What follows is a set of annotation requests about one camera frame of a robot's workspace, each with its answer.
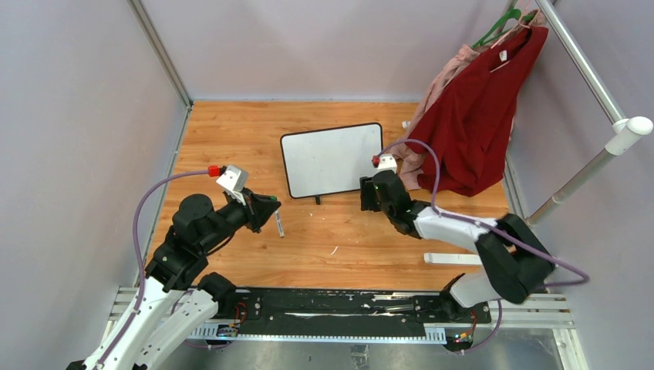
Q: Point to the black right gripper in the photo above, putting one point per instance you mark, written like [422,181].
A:
[368,188]

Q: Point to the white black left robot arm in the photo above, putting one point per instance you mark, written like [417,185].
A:
[173,265]

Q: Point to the red shirt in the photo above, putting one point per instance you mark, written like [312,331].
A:
[475,112]

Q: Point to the green clothes hanger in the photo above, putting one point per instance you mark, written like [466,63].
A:
[498,33]

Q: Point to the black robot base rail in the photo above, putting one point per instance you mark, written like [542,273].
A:
[338,316]

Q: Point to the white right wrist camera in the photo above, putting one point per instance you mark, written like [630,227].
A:
[386,162]

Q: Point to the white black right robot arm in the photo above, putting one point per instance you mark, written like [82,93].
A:
[514,263]

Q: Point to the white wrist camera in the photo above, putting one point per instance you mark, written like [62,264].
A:
[386,162]
[232,181]

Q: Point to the white whiteboard black frame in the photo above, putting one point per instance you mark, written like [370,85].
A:
[329,161]

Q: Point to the pink garment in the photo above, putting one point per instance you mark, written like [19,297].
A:
[429,102]

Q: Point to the white whiteboard marker pen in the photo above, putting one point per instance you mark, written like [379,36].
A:
[279,224]

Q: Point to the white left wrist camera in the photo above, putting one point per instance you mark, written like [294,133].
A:
[232,181]

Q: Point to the metal clothes rack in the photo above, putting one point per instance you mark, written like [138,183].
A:
[592,207]

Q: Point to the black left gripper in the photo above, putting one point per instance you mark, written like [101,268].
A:
[258,208]

